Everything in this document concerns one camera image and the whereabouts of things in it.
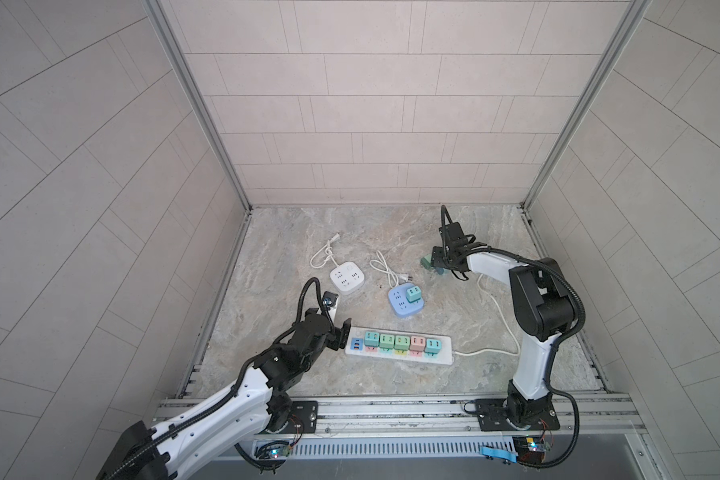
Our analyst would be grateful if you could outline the green plug adapter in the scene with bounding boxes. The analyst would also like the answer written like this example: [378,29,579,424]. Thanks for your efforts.
[394,335,410,355]
[420,256,433,270]
[379,334,396,352]

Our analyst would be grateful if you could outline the white square power socket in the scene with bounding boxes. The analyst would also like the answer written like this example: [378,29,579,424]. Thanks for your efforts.
[329,261,365,295]

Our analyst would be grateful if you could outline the blue square power socket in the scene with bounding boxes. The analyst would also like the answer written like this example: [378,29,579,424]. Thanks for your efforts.
[388,283,425,318]

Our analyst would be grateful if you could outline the pink plug adapter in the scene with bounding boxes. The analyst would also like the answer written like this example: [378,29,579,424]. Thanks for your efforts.
[409,335,426,353]

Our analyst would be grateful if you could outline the teal plug adapter small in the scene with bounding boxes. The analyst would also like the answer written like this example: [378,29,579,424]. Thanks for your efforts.
[424,338,442,356]

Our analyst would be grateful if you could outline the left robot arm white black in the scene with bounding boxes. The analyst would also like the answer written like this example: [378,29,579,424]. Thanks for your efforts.
[96,277,351,479]

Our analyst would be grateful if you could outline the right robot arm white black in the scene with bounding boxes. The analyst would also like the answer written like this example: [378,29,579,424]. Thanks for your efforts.
[431,206,586,470]

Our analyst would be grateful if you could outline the white long power strip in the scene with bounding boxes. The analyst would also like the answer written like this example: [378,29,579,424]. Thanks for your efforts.
[344,327,454,366]

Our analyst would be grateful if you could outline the left circuit board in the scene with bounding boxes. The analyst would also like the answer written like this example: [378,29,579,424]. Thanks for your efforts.
[254,440,294,469]

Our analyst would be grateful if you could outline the circuit board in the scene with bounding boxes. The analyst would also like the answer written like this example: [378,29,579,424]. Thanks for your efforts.
[512,436,550,465]
[254,440,294,469]

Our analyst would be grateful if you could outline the blue tape piece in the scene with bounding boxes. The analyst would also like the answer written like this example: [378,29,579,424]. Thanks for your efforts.
[480,446,517,464]

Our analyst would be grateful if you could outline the right circuit board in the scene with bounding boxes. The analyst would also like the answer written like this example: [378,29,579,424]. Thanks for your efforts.
[512,436,550,465]

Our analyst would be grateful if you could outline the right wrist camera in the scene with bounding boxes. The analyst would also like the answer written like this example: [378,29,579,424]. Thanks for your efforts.
[440,222,469,250]

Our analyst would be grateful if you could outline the blue socket cable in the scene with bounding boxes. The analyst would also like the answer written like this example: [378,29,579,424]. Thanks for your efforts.
[369,250,412,288]

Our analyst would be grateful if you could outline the white socket cable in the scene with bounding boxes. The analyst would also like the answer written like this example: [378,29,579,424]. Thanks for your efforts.
[309,233,342,270]

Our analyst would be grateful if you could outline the power strip white cable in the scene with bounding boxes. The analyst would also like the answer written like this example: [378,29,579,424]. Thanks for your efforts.
[453,272,524,358]

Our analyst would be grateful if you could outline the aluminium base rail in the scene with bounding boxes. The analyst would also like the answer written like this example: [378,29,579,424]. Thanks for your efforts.
[143,392,646,463]

